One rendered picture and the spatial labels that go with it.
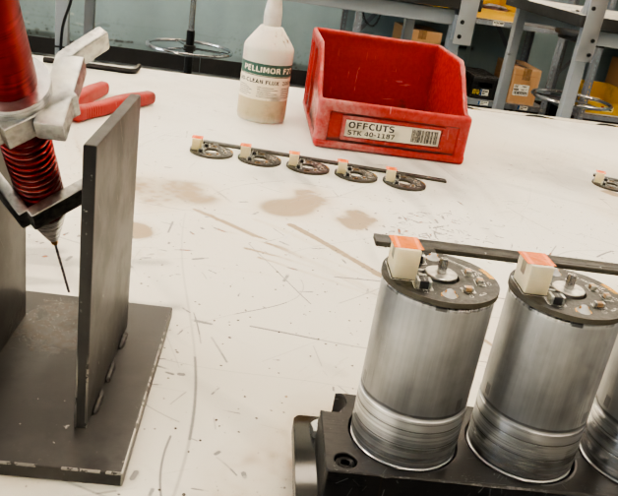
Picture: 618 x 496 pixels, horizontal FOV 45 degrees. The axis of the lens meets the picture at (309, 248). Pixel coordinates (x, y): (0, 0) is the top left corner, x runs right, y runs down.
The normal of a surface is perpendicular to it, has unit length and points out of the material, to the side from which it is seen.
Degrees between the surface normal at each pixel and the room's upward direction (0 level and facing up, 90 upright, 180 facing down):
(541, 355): 90
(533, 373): 90
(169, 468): 0
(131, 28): 90
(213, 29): 90
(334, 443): 0
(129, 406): 0
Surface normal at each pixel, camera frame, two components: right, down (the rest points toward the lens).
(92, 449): 0.14, -0.91
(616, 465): -0.70, 0.18
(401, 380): -0.43, 0.29
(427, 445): 0.25, 0.41
